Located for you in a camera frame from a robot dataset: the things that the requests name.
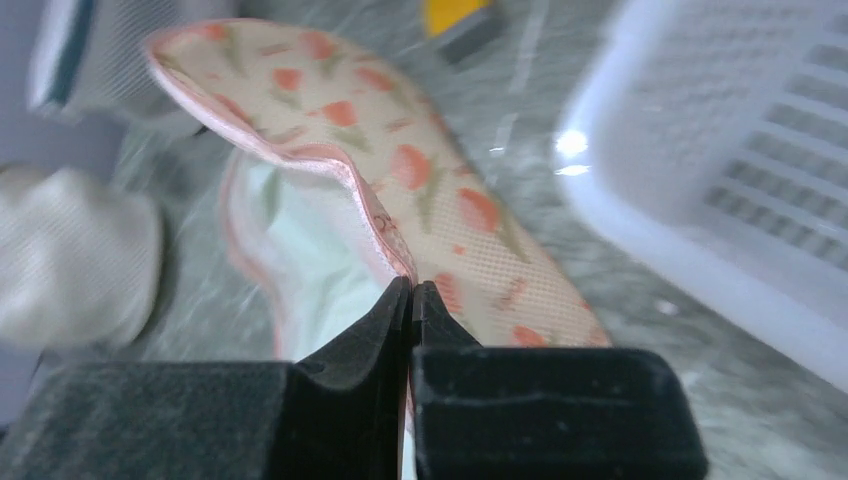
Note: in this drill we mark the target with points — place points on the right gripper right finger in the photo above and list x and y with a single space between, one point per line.
543 412

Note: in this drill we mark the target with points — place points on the white perforated plastic basket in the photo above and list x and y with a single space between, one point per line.
708 140

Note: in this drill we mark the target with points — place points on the small yellow block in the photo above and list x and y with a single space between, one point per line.
458 29

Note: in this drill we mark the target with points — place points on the floral pink mesh laundry bag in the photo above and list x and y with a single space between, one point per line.
306 99

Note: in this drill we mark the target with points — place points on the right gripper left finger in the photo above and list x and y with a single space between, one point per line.
336 414

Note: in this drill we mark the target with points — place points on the white cylindrical mesh laundry bag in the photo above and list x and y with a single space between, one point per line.
89 58

